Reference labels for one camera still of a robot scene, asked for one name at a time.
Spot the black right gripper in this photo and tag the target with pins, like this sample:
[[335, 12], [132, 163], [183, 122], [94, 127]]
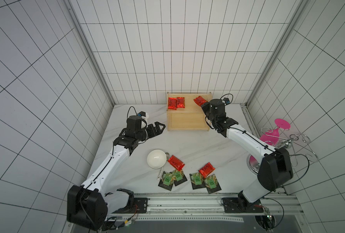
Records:
[[206, 106]]

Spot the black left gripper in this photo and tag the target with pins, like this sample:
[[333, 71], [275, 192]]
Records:
[[153, 133]]

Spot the red tea bag three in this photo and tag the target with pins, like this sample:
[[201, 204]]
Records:
[[200, 101]]

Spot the red tea bag one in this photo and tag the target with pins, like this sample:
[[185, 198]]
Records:
[[172, 103]]

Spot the red tea bag two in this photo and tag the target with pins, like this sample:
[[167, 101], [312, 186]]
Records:
[[180, 102]]

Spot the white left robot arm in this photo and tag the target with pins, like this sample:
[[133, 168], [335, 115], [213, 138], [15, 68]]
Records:
[[102, 177]]

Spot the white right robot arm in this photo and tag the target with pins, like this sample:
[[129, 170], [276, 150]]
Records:
[[275, 164]]

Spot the wooden two-tier shelf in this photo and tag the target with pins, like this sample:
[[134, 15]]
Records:
[[190, 118]]

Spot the red tea bag four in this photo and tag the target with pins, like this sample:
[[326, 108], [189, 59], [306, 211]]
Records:
[[176, 163]]

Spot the green tea bag one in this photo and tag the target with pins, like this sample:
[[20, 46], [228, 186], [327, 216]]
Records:
[[167, 181]]

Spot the green tea bag two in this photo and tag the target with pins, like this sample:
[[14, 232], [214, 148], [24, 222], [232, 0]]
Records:
[[179, 177]]

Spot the red tea bag five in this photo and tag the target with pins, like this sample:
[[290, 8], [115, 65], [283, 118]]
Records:
[[207, 169]]

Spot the green tea bag three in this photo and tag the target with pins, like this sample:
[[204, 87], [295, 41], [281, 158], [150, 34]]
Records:
[[197, 181]]

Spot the green tea bag four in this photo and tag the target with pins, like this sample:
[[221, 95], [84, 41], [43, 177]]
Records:
[[212, 184]]

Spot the white bowl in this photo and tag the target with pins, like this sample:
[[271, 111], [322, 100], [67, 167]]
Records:
[[156, 159]]

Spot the metal spoon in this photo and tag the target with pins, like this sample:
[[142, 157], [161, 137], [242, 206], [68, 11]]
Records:
[[162, 168]]

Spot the pink plastic spatula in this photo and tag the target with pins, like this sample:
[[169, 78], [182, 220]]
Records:
[[272, 136]]

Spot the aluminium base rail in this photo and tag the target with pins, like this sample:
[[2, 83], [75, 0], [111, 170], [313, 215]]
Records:
[[174, 207]]

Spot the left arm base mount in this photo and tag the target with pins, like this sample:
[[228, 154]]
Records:
[[123, 201]]

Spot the chrome wire cup rack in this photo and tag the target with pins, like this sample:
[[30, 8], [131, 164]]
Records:
[[297, 143]]

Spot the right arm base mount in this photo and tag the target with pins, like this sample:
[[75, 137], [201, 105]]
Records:
[[241, 205]]

